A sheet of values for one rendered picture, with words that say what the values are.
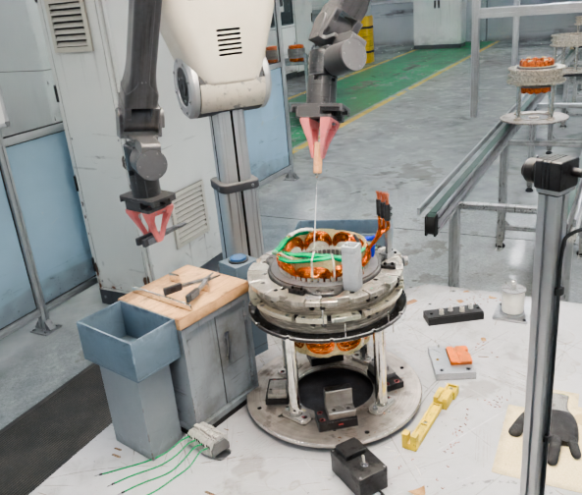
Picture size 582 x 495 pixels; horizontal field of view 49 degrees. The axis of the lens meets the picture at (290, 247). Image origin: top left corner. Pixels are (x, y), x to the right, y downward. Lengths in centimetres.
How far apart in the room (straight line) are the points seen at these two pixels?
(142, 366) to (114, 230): 246
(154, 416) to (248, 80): 82
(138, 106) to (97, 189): 242
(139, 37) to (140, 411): 69
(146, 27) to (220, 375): 71
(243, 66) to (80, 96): 201
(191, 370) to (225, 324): 12
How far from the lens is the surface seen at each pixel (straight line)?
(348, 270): 119
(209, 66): 157
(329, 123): 121
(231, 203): 168
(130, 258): 366
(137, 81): 120
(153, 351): 123
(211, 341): 133
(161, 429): 135
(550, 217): 91
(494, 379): 153
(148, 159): 119
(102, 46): 335
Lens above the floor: 162
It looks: 22 degrees down
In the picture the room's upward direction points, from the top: 5 degrees counter-clockwise
